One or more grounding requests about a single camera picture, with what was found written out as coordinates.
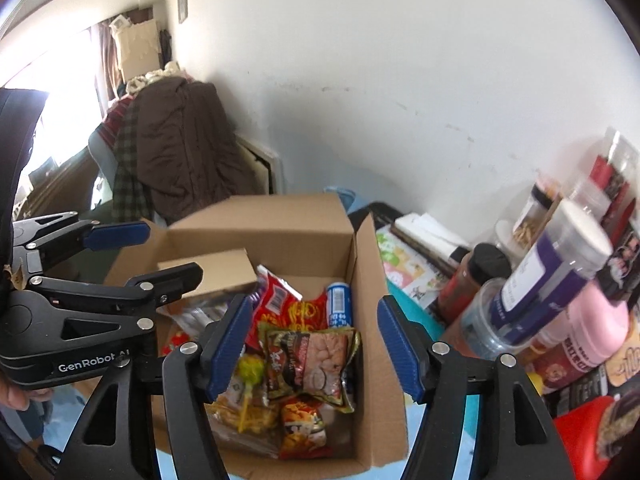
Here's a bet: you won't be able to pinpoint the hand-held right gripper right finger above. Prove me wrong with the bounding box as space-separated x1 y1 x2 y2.
376 296 576 480

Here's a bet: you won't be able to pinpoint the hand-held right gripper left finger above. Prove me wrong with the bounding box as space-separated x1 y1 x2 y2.
52 294 254 480

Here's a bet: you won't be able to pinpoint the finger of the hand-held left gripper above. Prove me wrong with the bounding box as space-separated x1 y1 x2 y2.
12 211 152 273
27 262 203 356

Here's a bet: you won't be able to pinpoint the yellow green lollipop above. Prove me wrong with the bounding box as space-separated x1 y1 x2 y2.
235 352 266 433

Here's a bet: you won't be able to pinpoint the grey white snack packet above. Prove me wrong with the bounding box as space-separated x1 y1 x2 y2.
167 295 236 333

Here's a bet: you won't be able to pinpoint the clear bag yellow snacks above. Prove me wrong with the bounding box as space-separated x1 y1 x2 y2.
207 385 281 456

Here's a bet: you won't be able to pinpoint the blue tablet tube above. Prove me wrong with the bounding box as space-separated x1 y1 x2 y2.
325 281 358 396

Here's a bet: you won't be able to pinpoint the red and silver snack packet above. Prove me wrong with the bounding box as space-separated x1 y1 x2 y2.
256 266 303 313

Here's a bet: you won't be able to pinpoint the red packet yellow print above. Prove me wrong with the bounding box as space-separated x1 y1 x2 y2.
250 300 328 351

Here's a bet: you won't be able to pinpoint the dark peanut snack packet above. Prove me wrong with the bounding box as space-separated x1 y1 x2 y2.
260 327 362 415

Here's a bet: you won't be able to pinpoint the small orange red packet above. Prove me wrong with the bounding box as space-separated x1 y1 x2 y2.
279 394 329 461

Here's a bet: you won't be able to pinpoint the brown cardboard box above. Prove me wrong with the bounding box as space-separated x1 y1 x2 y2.
102 192 408 478

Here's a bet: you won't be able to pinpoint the person's left forearm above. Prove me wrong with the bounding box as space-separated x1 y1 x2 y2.
0 400 56 480

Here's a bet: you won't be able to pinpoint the person's left hand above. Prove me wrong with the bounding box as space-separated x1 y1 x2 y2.
0 379 53 411

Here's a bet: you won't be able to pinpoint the dark green seat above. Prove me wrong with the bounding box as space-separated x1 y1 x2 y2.
92 195 126 226

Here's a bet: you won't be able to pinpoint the teal table mat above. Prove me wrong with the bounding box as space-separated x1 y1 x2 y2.
387 280 446 341

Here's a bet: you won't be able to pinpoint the green plaid shirt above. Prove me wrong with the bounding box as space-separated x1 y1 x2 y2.
112 105 156 223

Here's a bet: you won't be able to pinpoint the brown wooden furniture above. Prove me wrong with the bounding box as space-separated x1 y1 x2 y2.
20 150 101 211

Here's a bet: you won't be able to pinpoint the grey chair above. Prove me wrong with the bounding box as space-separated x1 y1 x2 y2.
89 127 121 196

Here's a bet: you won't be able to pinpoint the clear round tub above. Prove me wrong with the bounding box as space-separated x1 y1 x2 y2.
445 277 531 361

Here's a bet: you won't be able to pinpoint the colourful picture book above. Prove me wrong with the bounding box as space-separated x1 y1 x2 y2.
377 227 446 306

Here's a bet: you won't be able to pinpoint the red spice jar black lid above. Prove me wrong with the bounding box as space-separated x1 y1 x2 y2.
437 242 511 323

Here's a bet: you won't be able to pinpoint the brown padded jacket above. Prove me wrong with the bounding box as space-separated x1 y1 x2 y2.
132 77 258 221

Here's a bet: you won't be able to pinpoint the red striped cloth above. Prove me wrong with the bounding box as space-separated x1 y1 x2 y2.
102 100 133 136

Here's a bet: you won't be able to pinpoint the white paper stack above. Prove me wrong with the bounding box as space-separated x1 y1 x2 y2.
395 212 471 261

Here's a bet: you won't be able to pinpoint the black tray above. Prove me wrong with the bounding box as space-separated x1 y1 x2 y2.
347 202 401 231

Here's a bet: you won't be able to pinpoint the white framed panel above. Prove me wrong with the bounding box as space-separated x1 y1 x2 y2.
235 135 281 195

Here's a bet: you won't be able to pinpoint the white round lid container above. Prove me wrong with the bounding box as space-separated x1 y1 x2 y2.
495 220 526 256

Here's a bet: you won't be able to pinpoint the beige bedding pile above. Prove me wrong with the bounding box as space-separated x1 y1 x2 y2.
125 61 181 93

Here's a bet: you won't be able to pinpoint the bright window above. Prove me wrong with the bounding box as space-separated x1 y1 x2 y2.
0 30 108 171

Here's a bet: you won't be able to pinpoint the blue plastic container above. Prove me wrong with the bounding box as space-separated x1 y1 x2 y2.
325 186 356 211

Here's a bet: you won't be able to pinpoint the clear jar purple label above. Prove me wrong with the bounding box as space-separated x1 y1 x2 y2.
490 200 613 346

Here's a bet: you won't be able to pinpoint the brown curtain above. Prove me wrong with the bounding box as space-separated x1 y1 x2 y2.
92 22 121 103

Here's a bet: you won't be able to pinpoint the beige cardboard board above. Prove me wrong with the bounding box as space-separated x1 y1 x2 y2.
112 19 163 83

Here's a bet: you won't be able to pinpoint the black snack bag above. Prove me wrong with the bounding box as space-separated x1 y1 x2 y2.
555 345 640 411

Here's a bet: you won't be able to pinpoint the nut jar black lid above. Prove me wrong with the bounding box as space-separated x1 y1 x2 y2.
512 175 563 248

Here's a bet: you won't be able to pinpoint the pink bottle red label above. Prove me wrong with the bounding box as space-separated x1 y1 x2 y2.
530 280 631 396

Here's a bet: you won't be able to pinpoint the red canister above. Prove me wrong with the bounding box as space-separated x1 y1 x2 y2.
552 395 640 480

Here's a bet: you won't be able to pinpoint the clear jar dark label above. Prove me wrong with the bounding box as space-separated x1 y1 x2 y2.
595 232 640 301

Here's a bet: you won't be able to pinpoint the tall jar red contents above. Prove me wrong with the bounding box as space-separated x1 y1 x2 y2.
590 127 640 221

